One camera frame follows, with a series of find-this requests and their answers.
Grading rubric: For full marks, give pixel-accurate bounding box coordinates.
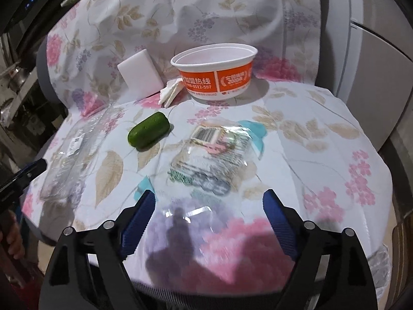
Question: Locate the grey office chair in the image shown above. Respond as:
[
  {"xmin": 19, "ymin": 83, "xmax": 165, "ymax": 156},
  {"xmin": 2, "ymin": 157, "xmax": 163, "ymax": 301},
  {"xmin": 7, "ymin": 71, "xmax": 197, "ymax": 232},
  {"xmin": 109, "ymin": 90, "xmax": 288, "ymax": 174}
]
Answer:
[{"xmin": 19, "ymin": 0, "xmax": 394, "ymax": 310}]

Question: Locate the floral printed cloth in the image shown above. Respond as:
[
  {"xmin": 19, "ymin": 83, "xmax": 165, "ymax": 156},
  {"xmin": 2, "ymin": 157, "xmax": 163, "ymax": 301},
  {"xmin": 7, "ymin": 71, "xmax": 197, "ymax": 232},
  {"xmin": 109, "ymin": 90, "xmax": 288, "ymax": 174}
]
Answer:
[{"xmin": 19, "ymin": 0, "xmax": 392, "ymax": 286}]

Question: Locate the clear printed plastic bag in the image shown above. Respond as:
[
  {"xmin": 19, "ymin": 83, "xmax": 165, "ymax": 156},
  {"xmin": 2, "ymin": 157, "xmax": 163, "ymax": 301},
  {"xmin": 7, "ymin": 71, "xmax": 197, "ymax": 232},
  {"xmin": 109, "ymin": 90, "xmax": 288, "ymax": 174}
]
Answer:
[{"xmin": 166, "ymin": 119, "xmax": 268, "ymax": 199}]

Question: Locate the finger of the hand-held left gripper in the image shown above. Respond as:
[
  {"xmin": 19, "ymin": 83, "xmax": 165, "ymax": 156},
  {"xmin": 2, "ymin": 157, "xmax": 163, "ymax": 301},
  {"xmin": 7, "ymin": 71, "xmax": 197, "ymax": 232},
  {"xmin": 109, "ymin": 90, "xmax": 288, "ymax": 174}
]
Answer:
[{"xmin": 0, "ymin": 158, "xmax": 48, "ymax": 198}]

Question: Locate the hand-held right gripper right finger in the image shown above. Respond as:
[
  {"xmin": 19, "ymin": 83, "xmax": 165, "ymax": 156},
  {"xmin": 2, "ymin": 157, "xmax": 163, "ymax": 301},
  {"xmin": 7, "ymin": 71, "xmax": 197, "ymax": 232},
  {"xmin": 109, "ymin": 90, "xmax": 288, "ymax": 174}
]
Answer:
[{"xmin": 262, "ymin": 188, "xmax": 379, "ymax": 310}]

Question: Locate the green label bottle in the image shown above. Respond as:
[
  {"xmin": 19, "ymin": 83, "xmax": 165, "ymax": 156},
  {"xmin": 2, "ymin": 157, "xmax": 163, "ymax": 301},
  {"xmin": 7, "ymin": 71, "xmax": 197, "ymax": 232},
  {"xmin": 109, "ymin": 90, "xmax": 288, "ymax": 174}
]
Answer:
[{"xmin": 26, "ymin": 113, "xmax": 43, "ymax": 137}]

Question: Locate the black range hood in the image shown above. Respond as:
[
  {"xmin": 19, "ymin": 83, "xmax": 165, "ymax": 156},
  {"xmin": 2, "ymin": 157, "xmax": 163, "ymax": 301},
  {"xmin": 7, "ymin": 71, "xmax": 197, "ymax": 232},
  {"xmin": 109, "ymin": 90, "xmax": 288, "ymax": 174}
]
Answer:
[{"xmin": 0, "ymin": 0, "xmax": 70, "ymax": 55}]

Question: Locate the person's left hand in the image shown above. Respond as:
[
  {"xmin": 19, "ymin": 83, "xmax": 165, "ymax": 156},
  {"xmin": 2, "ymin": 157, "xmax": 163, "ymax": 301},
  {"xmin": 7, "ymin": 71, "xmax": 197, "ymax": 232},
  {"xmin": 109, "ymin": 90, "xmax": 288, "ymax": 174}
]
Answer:
[{"xmin": 0, "ymin": 211, "xmax": 26, "ymax": 259}]

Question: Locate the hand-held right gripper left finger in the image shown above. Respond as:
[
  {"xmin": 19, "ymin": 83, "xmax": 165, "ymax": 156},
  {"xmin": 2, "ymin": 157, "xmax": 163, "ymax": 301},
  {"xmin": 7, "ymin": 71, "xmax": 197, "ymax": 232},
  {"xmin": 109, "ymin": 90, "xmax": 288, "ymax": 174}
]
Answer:
[{"xmin": 39, "ymin": 189, "xmax": 157, "ymax": 310}]

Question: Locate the green cucumber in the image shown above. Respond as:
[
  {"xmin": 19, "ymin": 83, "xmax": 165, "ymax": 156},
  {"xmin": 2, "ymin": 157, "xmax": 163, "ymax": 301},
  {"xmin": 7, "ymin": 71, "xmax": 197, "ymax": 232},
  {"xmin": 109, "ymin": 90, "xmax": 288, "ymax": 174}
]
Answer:
[{"xmin": 128, "ymin": 111, "xmax": 170, "ymax": 151}]

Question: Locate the pink clothing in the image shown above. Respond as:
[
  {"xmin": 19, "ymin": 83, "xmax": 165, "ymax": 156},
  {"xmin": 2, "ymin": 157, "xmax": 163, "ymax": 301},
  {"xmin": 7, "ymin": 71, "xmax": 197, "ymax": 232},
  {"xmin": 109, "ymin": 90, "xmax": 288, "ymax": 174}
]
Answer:
[{"xmin": 0, "ymin": 258, "xmax": 46, "ymax": 310}]

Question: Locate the white sponge block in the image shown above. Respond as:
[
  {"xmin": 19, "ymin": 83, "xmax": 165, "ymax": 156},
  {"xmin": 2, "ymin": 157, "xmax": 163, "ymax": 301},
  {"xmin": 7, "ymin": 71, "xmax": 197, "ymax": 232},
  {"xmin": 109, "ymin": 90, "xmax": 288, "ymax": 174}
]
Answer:
[{"xmin": 117, "ymin": 49, "xmax": 166, "ymax": 99}]

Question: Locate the clear plastic tray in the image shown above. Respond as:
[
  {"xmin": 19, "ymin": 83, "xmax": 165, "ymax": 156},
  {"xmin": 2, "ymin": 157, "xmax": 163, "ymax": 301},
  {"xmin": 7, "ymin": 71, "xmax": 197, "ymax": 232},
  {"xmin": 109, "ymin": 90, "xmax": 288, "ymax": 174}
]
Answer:
[{"xmin": 39, "ymin": 103, "xmax": 125, "ymax": 201}]

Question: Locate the steel pot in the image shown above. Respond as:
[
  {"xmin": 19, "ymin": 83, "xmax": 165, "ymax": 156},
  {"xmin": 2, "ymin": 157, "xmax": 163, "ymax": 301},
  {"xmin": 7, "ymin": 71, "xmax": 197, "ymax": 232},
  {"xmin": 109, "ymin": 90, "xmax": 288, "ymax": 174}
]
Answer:
[{"xmin": 8, "ymin": 66, "xmax": 35, "ymax": 92}]

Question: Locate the clear plastic film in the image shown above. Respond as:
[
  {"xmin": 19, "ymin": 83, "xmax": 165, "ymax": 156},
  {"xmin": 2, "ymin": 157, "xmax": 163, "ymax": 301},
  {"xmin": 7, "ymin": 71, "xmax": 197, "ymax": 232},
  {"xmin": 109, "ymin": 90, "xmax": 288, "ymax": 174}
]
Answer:
[{"xmin": 160, "ymin": 204, "xmax": 217, "ymax": 255}]

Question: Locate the white tissue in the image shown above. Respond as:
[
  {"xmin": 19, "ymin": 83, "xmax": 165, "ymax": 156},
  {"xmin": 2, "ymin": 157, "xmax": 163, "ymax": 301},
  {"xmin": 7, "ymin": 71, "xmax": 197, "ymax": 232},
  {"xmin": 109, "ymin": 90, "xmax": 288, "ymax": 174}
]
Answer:
[{"xmin": 158, "ymin": 78, "xmax": 185, "ymax": 108}]

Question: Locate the grey refrigerator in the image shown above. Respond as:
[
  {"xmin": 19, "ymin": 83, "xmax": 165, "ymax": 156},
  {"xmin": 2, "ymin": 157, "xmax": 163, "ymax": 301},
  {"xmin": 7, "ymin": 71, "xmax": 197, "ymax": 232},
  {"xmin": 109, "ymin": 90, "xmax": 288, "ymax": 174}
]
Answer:
[{"xmin": 318, "ymin": 0, "xmax": 413, "ymax": 151}]

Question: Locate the white orange noodle bowl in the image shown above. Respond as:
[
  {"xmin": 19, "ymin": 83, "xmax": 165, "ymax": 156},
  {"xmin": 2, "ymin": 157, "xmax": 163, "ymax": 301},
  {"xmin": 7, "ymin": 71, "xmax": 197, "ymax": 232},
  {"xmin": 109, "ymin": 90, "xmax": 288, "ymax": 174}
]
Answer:
[{"xmin": 170, "ymin": 43, "xmax": 259, "ymax": 99}]

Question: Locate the black bin with plastic liner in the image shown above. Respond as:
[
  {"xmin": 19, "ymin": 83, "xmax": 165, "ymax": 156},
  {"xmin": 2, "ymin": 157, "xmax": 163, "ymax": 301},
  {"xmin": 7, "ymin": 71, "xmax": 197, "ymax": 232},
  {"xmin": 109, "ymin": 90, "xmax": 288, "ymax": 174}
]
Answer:
[{"xmin": 364, "ymin": 244, "xmax": 393, "ymax": 298}]

